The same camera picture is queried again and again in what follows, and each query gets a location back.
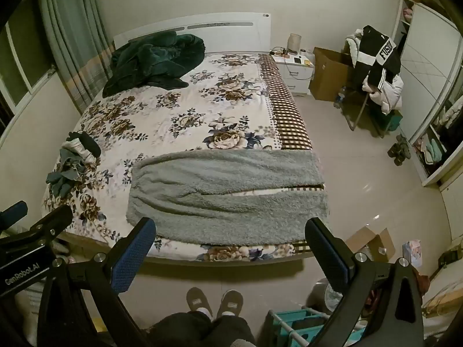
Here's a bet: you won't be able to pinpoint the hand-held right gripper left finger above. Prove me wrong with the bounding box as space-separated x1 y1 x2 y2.
36 217 157 347

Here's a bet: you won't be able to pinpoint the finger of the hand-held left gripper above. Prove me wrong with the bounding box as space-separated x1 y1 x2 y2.
0 201 29 229
0 204 74 248

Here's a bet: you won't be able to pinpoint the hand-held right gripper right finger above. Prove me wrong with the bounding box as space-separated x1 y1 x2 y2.
305 217 425 347

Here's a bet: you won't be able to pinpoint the grey fluffy towel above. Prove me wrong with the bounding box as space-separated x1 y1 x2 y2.
126 149 330 246

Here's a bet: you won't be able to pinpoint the flattened cardboard box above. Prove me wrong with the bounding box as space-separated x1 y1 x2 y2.
345 227 396 261

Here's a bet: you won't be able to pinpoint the white round container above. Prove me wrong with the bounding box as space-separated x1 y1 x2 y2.
307 278 344 315

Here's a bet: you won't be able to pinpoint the grey-green cloth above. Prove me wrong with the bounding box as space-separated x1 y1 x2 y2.
46 148 87 196

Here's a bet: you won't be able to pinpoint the white striped cloth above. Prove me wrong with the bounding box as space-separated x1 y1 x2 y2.
60 139 95 163

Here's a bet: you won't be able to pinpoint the rack with teal bins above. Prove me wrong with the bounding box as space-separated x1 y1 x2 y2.
267 307 362 347

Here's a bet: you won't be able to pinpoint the person's left slipper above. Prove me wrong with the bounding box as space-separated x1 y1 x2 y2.
186 287 214 319

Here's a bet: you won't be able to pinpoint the person's slipper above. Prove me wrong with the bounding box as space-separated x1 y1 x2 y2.
186 287 214 319
216 289 244 317

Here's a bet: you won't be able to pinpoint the black cloth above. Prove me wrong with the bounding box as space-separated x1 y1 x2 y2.
69 132 102 159

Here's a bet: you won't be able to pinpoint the person's legs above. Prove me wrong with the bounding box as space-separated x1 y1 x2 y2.
145 311 257 347

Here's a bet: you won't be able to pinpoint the person's right slipper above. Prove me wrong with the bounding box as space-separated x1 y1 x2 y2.
216 289 244 317

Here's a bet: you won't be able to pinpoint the dark floor slipper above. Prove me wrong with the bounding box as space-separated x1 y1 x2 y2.
388 142 403 166
396 134 413 160

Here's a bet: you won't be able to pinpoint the window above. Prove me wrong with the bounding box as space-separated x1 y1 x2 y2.
0 18 56 116

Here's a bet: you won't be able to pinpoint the wooden chair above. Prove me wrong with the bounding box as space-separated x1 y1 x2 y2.
340 40 395 139

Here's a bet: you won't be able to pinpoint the bed with floral sheet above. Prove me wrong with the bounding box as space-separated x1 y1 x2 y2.
41 52 330 264

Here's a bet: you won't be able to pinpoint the large cardboard box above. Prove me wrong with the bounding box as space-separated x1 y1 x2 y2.
310 47 353 102

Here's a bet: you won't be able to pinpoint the white nightstand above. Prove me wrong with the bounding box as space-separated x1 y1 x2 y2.
271 51 315 97

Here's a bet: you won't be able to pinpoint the green curtain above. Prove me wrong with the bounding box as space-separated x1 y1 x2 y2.
36 0 116 114

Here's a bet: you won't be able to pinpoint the dark green blanket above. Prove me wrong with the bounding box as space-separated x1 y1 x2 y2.
102 31 206 98

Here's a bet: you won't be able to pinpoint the black and white jacket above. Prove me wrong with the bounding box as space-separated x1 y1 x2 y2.
352 25 402 91

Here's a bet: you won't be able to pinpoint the white wardrobe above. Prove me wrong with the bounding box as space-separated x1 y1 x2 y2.
392 0 463 189

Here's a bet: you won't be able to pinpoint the white headboard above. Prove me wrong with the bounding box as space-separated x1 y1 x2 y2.
113 12 272 56

